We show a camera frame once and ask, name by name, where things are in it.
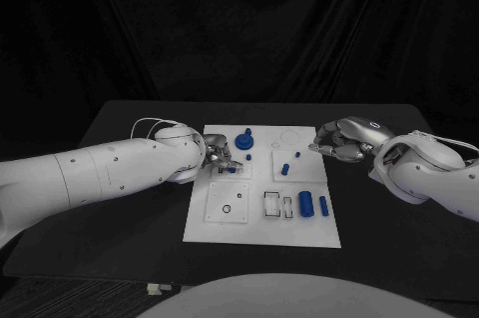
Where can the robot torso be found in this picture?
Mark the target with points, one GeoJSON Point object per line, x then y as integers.
{"type": "Point", "coordinates": [295, 297]}

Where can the white task board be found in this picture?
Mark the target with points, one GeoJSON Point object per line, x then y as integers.
{"type": "Point", "coordinates": [262, 193]}

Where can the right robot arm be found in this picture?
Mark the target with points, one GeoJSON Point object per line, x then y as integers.
{"type": "Point", "coordinates": [426, 172]}

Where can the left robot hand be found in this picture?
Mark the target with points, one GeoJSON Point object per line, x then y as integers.
{"type": "Point", "coordinates": [219, 151]}

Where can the thin blue cylinder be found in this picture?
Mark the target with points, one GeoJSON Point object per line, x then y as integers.
{"type": "Point", "coordinates": [324, 206]}

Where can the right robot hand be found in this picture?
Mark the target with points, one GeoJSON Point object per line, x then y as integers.
{"type": "Point", "coordinates": [351, 138]}

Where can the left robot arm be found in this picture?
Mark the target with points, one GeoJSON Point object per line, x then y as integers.
{"type": "Point", "coordinates": [94, 167]}

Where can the small white block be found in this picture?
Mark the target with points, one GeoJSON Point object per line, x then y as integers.
{"type": "Point", "coordinates": [157, 289]}

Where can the thick blue cylinder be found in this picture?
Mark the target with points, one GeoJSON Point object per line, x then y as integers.
{"type": "Point", "coordinates": [305, 204]}

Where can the blue gear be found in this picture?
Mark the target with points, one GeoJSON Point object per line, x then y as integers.
{"type": "Point", "coordinates": [245, 140]}

